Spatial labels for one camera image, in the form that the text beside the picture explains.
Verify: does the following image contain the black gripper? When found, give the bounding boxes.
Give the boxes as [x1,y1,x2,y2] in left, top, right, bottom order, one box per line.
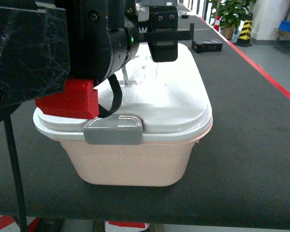
[0,0,179,128]

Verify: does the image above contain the white box lid grey latch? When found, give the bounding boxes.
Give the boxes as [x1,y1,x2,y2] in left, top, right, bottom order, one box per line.
[33,44,213,145]

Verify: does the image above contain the pink plastic storage box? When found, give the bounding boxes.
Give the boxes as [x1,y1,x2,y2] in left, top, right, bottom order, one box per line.
[59,120,213,188]

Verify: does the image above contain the black small device box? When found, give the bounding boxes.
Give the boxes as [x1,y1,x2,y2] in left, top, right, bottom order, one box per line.
[191,39,223,53]

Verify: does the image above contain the red white traffic cone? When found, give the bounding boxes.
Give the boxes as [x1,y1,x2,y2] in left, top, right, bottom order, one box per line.
[214,15,220,32]

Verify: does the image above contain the potted green plant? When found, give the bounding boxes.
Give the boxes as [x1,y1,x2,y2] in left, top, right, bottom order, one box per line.
[208,0,256,40]

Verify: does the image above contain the yellow black traffic cone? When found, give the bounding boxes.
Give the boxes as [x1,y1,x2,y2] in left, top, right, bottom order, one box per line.
[233,12,253,47]

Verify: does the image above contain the dark conveyor belt mat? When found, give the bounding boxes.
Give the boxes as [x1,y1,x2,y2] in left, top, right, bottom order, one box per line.
[0,3,290,231]

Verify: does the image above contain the red printed mount block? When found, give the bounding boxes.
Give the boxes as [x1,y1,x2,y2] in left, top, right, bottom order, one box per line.
[35,79,99,119]

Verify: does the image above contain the black cable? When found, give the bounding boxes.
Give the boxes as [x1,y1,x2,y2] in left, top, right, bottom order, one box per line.
[98,74,123,119]

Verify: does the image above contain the red metal frame table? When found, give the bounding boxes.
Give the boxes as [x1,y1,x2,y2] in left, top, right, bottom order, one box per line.
[188,12,290,100]

